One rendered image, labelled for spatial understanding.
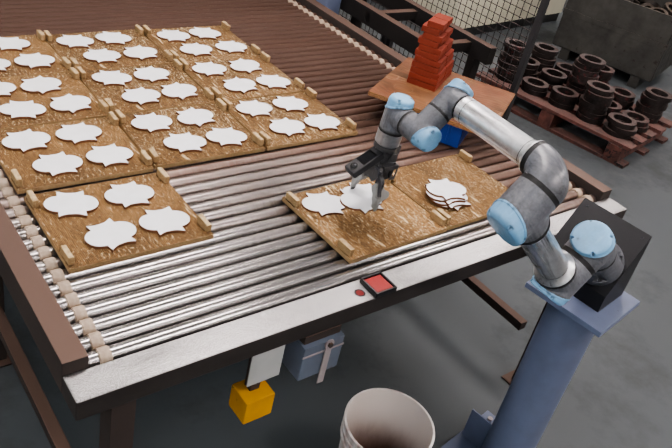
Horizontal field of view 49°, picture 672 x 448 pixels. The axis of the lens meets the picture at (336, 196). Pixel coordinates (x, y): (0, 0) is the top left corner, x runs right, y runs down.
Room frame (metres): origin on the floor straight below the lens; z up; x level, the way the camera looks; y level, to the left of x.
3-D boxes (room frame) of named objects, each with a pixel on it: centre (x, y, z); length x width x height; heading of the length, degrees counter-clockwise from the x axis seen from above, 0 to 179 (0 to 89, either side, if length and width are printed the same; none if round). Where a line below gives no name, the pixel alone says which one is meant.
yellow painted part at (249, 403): (1.38, 0.09, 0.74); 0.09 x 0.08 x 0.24; 134
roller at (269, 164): (2.26, 0.17, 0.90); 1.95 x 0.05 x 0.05; 134
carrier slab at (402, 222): (1.99, -0.10, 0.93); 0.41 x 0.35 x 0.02; 135
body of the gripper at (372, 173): (1.95, -0.11, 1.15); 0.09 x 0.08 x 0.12; 135
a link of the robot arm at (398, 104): (1.94, -0.12, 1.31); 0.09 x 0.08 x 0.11; 45
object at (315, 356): (1.51, -0.03, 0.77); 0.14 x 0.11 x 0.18; 134
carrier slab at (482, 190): (2.28, -0.40, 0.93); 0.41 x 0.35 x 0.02; 135
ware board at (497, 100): (2.87, -0.34, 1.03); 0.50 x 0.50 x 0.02; 73
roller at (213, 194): (2.19, 0.10, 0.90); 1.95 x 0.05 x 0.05; 134
